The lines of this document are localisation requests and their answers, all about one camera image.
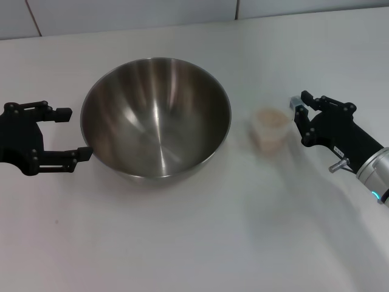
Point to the stainless steel mixing bowl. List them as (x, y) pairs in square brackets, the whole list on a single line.
[(158, 121)]

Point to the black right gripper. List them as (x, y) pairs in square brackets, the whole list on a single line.
[(340, 134)]

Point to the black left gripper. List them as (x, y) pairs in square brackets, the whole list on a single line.
[(18, 140)]

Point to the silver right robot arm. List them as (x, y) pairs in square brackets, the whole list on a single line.
[(375, 167)]

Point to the small clear plastic cup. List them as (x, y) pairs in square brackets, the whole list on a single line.
[(272, 117)]

